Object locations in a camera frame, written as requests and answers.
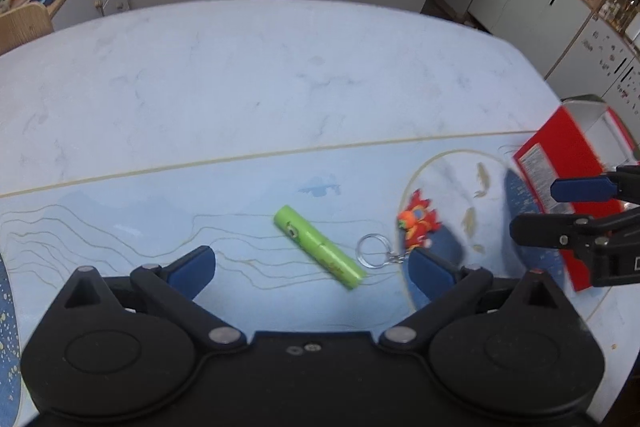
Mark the bright green tube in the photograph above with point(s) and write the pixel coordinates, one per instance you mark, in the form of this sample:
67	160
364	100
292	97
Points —
317	246

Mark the orange red keychain toy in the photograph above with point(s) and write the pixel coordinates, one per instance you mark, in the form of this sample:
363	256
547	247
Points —
415	223

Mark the red and white cardboard box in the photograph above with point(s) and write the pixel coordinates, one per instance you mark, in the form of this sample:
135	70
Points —
582	138

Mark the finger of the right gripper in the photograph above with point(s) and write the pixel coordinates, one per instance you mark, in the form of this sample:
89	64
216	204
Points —
547	231
591	189

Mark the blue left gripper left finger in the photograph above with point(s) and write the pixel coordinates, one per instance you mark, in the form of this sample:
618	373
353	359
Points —
191	273

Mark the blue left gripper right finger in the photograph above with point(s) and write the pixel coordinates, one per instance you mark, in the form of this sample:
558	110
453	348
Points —
429	276

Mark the light wooden chair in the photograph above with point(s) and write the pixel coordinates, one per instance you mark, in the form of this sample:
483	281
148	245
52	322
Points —
23	25

